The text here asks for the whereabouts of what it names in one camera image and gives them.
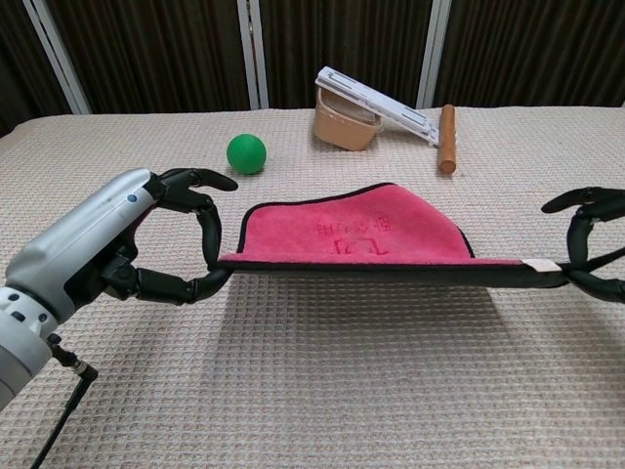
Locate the green ball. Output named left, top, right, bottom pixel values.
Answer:
left=226, top=134, right=268, bottom=176

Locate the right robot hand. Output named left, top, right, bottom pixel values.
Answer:
left=541, top=186, right=625, bottom=305

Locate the beige woven table cover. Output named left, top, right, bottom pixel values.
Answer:
left=0, top=105, right=625, bottom=469

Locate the beige plastic basket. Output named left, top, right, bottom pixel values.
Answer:
left=312, top=86, right=385, bottom=152

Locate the pink and black cloth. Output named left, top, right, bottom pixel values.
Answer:
left=216, top=182, right=625, bottom=290

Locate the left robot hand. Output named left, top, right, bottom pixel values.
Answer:
left=5, top=167, right=239, bottom=323

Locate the wooden rolling pin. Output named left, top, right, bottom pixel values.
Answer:
left=437, top=104, right=460, bottom=175

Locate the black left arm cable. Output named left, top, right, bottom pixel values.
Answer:
left=28, top=334, right=99, bottom=469

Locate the white flat slicer board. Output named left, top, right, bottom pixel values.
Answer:
left=314, top=66, right=443, bottom=148

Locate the dark pleated curtain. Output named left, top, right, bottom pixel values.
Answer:
left=0, top=0, right=625, bottom=138

